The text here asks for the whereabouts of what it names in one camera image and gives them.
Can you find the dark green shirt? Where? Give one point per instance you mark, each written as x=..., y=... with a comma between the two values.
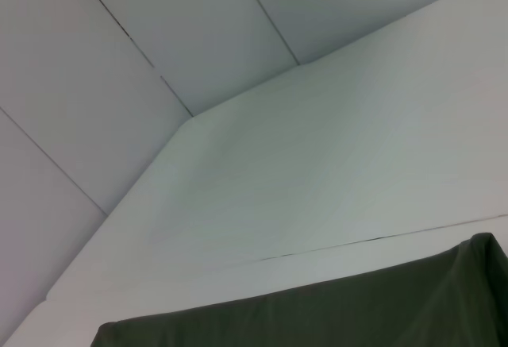
x=317, y=307

